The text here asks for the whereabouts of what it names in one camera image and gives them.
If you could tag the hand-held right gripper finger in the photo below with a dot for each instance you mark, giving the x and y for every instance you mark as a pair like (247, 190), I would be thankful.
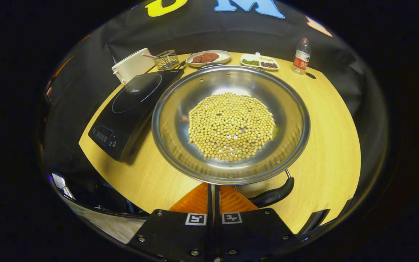
(217, 203)
(210, 203)

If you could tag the black induction cooktop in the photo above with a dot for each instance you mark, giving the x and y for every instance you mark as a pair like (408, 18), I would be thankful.
(133, 105)

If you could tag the pile of soybeans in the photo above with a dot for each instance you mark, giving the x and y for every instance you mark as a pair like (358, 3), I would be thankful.
(231, 125)

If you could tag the red meat patty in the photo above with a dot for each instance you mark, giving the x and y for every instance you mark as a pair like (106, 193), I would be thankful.
(196, 59)
(210, 57)

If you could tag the pile of green beans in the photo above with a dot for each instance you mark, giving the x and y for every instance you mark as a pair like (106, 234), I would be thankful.
(250, 62)

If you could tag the pile of dark beans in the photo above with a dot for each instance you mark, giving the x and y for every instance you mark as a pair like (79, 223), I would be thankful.
(269, 65)

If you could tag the white round plate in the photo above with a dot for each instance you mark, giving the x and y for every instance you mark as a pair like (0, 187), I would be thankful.
(224, 55)

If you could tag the white divided dish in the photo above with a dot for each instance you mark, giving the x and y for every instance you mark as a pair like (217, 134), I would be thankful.
(247, 56)

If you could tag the pile of yellow grains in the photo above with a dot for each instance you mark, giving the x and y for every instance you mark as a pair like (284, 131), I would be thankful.
(266, 58)

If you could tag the white toaster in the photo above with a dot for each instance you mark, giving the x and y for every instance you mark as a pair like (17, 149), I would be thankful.
(133, 65)

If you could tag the black round table grommet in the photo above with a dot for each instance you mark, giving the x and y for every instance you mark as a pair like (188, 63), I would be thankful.
(310, 75)

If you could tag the plastic bottle red label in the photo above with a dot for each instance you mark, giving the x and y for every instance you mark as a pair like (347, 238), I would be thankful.
(301, 56)

